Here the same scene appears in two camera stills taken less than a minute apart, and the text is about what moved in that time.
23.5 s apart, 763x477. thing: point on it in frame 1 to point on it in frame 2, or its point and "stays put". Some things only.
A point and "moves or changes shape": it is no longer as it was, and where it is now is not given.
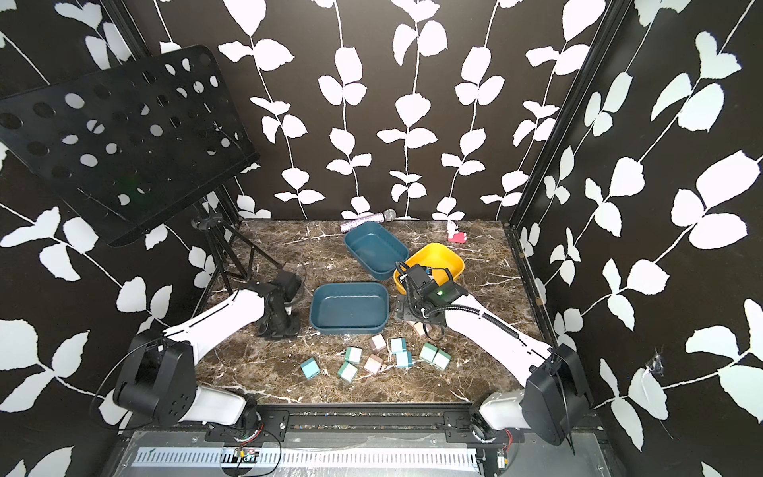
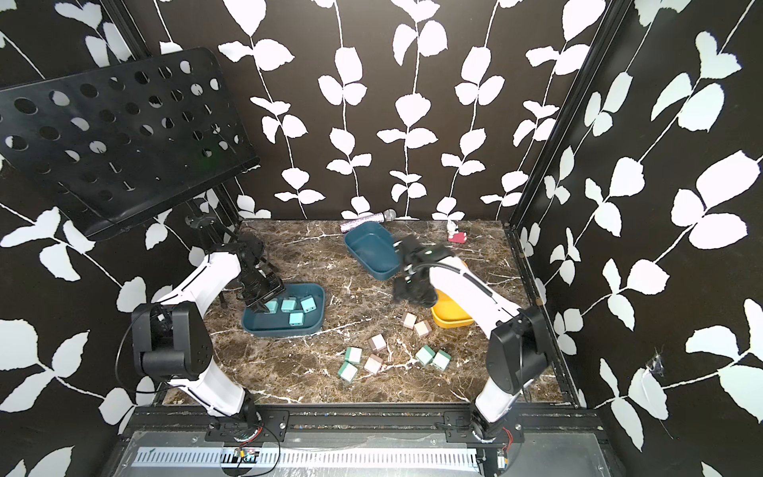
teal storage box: [349, 307] moves or changes shape
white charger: [403, 360] to [308, 304]
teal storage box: [376, 248] stays put
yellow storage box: [440, 258] moves or changes shape
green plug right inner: [428, 353] stays put
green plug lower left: [348, 372] stays put
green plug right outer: [441, 360] stays put
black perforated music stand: [125, 146] stays put
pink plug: [378, 342] stays put
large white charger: [310, 368] moves or changes shape
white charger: [398, 345] moves or changes shape
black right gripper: [406, 312] to [399, 293]
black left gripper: [292, 331] to [276, 288]
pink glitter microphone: [384, 217] stays put
